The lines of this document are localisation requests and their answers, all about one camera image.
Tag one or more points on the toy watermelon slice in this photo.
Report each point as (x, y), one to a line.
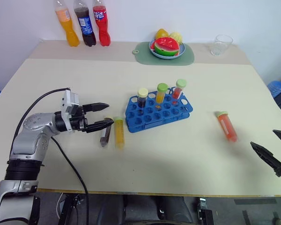
(166, 47)

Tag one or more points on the green silicone mat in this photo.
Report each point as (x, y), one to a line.
(142, 56)

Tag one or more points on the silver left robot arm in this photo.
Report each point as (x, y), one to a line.
(30, 138)

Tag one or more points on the blue water jug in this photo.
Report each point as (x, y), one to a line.
(276, 87)

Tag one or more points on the bowl of toy fruit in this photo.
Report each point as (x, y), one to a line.
(181, 50)

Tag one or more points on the black metal frame bracket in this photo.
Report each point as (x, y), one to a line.
(204, 211)
(72, 208)

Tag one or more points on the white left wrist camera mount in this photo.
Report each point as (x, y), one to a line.
(70, 99)

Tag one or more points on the yellow toy lemon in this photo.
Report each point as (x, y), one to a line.
(161, 34)

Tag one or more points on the orange liquid tube yellow cap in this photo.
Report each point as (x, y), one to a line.
(119, 133)

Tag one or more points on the orange liquid tube green cap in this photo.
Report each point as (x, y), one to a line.
(161, 92)

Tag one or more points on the blue test tube rack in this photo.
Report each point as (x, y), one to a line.
(150, 120)

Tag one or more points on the clear glass cup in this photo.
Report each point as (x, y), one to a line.
(221, 45)

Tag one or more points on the dark liquid tube yellow cap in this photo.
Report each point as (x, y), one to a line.
(142, 97)
(105, 137)

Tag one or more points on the red soda bottle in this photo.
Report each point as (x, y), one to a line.
(103, 25)

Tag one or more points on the pale yellow toy fruit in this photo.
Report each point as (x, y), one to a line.
(176, 37)

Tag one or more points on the cola bottle blue label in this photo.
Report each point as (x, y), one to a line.
(85, 25)

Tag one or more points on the red liquid tube green cap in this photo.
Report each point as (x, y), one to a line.
(227, 127)
(178, 90)

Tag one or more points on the orange soda bottle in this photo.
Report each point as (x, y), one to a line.
(69, 28)

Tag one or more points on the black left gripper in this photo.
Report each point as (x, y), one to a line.
(78, 122)

